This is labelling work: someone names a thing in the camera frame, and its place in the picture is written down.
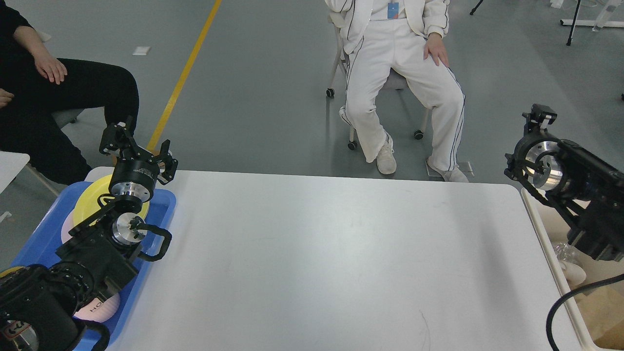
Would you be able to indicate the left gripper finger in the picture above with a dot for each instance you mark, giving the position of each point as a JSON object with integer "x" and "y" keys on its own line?
{"x": 118, "y": 140}
{"x": 166, "y": 162}

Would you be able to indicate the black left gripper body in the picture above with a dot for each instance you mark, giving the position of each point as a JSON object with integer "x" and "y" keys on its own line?
{"x": 134, "y": 177}

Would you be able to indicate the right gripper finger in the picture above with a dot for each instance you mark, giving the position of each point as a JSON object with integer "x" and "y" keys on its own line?
{"x": 537, "y": 121}

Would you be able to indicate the yellow plate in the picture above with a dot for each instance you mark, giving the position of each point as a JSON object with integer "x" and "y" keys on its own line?
{"x": 89, "y": 201}

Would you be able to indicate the clear plastic wrap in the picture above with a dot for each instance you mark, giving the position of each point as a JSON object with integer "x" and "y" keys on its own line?
{"x": 566, "y": 252}

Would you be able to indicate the pink ribbed mug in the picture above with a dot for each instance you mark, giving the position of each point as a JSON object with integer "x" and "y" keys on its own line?
{"x": 98, "y": 310}

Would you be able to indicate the white paper cup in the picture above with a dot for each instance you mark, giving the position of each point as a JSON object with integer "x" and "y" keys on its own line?
{"x": 573, "y": 273}

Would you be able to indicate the brown paper bag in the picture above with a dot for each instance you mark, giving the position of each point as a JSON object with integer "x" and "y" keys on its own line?
{"x": 603, "y": 314}

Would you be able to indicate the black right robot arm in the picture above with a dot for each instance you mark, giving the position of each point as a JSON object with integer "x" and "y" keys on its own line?
{"x": 583, "y": 189}

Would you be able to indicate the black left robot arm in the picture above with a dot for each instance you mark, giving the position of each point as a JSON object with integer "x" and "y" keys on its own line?
{"x": 38, "y": 304}

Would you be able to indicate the grey office chair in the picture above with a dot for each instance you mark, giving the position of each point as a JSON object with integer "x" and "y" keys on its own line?
{"x": 65, "y": 117}

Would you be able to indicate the pink plate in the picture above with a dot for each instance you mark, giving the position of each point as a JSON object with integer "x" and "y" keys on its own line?
{"x": 67, "y": 226}

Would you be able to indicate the person in black trousers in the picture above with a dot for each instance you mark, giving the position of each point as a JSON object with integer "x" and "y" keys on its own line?
{"x": 35, "y": 84}

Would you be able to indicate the cream plastic bin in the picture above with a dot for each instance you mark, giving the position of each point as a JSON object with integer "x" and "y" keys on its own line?
{"x": 550, "y": 227}

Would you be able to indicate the blue plastic tray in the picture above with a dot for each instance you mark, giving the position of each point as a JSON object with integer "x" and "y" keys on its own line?
{"x": 41, "y": 246}

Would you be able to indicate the white side table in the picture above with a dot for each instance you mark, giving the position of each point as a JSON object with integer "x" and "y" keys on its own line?
{"x": 10, "y": 166}

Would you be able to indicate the white stand base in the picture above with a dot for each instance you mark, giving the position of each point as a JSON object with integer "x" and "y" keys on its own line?
{"x": 603, "y": 17}

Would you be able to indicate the white office chair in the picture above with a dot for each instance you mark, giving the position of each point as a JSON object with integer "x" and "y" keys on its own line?
{"x": 341, "y": 62}

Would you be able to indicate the person in white tracksuit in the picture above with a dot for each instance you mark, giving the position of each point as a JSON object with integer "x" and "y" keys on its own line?
{"x": 405, "y": 36}

